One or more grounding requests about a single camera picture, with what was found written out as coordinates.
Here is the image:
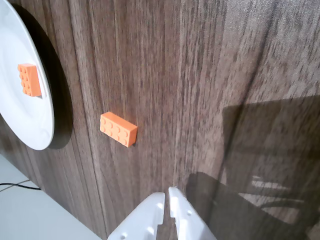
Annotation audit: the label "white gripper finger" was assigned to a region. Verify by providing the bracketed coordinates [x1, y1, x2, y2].
[107, 191, 166, 240]
[168, 186, 218, 240]

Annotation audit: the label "orange lego brick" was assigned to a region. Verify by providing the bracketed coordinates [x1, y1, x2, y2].
[99, 111, 139, 148]
[17, 63, 43, 98]

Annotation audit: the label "white round plate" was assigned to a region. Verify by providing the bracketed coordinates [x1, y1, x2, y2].
[0, 0, 55, 151]

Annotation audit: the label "thin black floor cable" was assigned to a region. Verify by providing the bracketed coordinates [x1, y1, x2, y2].
[0, 183, 41, 191]

